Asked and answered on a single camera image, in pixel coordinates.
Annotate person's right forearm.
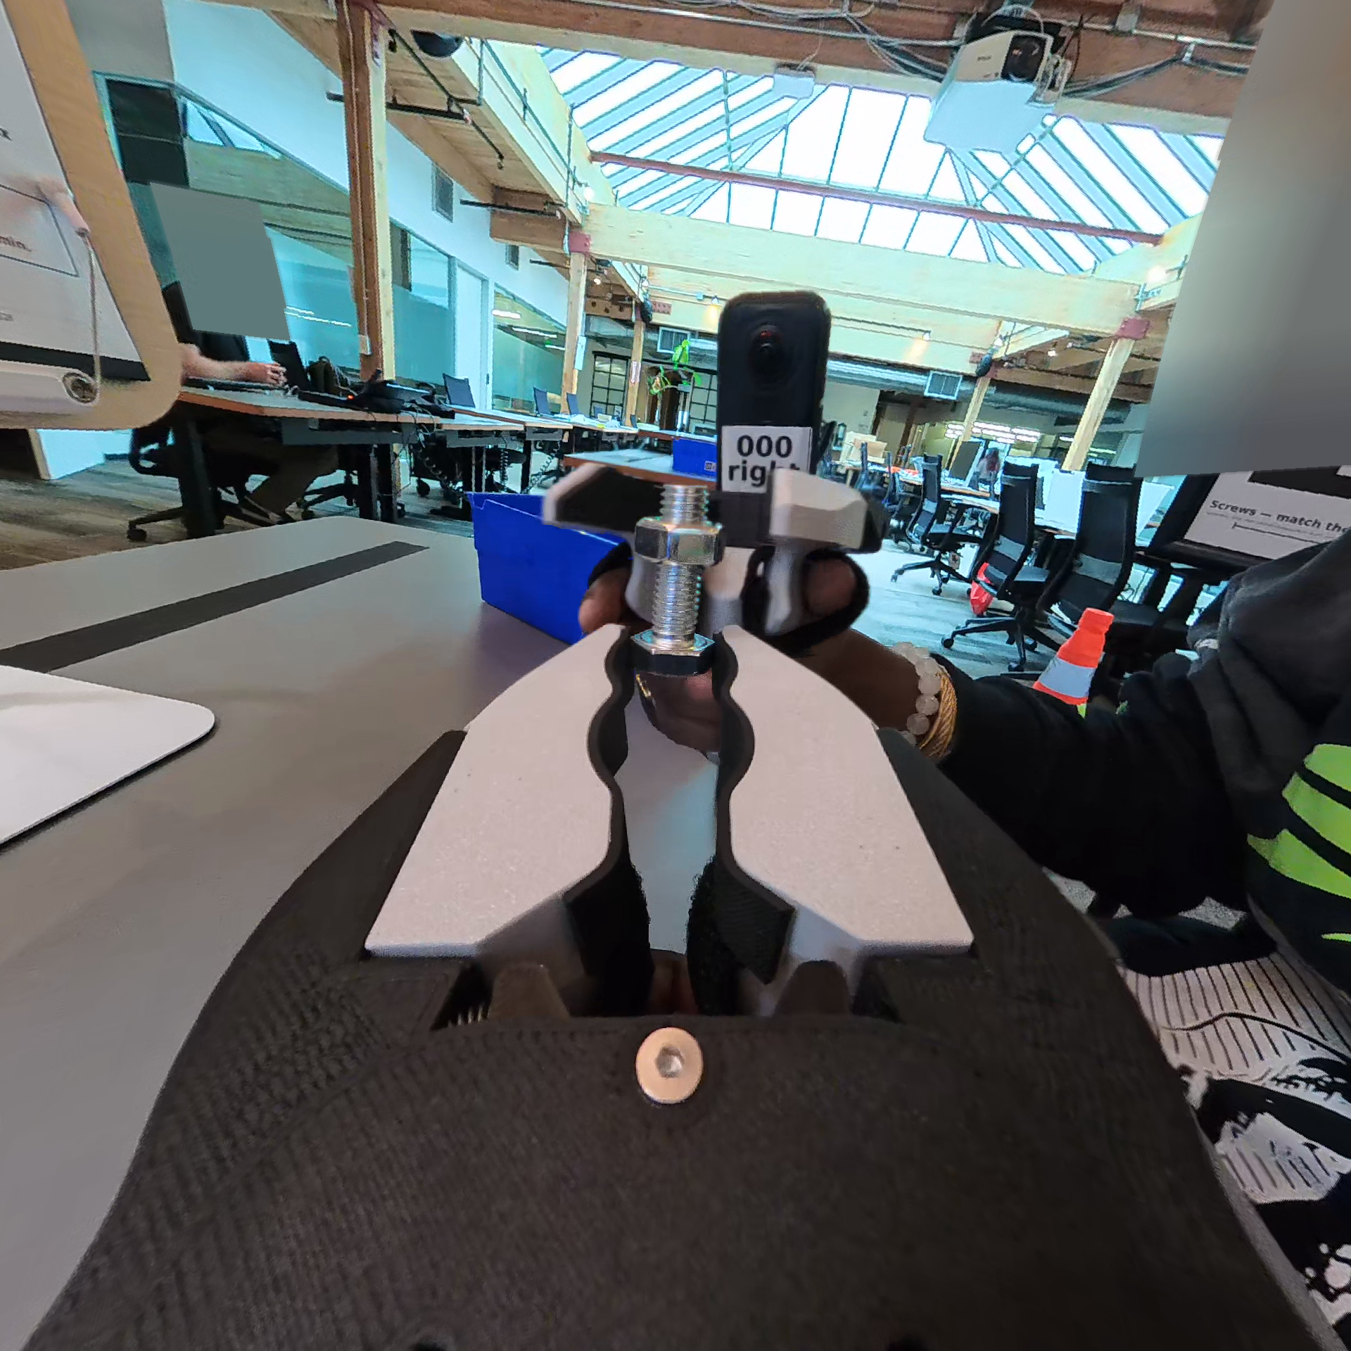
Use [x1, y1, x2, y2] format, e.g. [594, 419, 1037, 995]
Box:
[939, 634, 1269, 918]

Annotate green potted plant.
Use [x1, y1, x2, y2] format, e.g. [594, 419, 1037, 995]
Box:
[651, 333, 703, 422]

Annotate black hoodie with green print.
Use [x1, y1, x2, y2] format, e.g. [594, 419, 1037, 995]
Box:
[1184, 529, 1351, 984]

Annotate steel hex bolt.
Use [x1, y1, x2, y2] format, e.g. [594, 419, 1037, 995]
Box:
[634, 483, 731, 677]

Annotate ceiling projector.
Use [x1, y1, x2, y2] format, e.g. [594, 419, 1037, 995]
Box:
[926, 7, 1081, 154]

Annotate steel hex nut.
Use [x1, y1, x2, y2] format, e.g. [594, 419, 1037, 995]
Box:
[626, 524, 726, 580]

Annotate orange traffic cone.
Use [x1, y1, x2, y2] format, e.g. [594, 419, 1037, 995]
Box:
[1033, 608, 1114, 708]

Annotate long office desk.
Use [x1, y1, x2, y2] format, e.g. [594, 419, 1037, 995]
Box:
[180, 381, 580, 524]

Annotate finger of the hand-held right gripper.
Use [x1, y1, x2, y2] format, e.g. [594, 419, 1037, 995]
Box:
[726, 466, 887, 557]
[543, 465, 679, 536]

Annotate beaded bracelet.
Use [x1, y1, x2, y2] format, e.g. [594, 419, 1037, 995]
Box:
[899, 642, 964, 760]

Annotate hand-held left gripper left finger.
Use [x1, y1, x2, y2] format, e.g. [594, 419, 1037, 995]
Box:
[365, 624, 638, 971]

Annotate black and white printed trousers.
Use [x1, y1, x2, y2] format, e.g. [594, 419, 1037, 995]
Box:
[1171, 971, 1351, 1351]

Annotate person's right hand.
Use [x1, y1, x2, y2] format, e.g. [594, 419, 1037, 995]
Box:
[578, 553, 931, 755]

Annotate black framed instruction sign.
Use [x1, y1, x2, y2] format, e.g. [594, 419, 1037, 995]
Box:
[1184, 468, 1351, 567]

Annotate black office chair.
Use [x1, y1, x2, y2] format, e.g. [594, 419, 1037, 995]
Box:
[939, 468, 1103, 674]

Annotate sign board on white stand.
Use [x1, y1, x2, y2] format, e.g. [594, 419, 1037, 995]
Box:
[0, 0, 215, 845]

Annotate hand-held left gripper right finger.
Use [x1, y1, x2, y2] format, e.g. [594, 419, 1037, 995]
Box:
[715, 627, 976, 998]

